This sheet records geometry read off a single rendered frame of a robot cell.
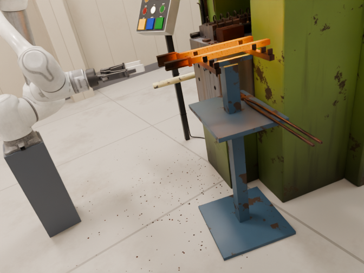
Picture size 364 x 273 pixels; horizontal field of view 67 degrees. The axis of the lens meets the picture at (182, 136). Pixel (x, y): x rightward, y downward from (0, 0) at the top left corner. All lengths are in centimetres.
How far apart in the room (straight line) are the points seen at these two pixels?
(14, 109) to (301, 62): 142
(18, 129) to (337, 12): 162
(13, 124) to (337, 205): 179
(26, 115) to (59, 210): 61
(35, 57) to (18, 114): 69
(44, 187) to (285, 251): 134
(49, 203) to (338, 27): 177
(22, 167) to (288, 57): 145
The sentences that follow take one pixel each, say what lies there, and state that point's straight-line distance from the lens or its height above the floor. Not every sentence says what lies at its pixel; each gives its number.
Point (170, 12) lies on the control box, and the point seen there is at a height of 106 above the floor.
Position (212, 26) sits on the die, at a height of 99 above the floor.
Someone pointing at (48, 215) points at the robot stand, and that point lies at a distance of 190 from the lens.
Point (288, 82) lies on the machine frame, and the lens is 139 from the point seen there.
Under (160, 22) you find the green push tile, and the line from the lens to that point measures 201.
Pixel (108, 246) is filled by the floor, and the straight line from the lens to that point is 174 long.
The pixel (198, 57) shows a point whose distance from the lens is 113.
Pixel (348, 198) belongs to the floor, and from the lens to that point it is 187.
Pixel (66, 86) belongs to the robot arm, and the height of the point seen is 95.
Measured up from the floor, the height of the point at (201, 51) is 95.
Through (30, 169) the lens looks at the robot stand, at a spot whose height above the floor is 48.
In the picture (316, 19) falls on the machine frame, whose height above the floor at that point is 98.
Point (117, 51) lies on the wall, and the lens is 468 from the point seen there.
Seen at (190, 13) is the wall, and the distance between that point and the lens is 530.
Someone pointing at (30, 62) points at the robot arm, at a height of 108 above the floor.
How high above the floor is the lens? 121
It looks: 28 degrees down
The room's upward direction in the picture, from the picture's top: 11 degrees counter-clockwise
